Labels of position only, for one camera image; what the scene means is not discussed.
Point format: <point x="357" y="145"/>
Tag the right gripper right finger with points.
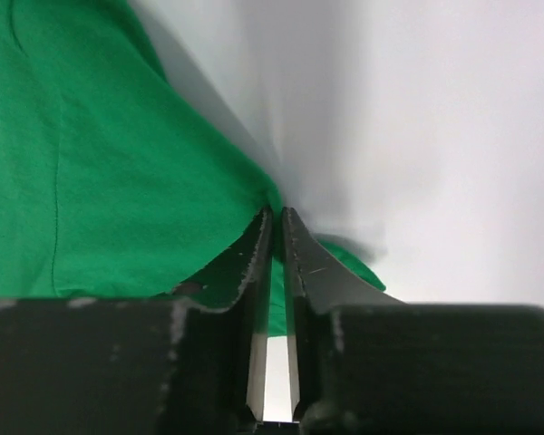
<point x="363" y="362"/>

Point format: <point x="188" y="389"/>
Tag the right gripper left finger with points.
<point x="190" y="362"/>

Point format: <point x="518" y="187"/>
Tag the green t-shirt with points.
<point x="111" y="184"/>

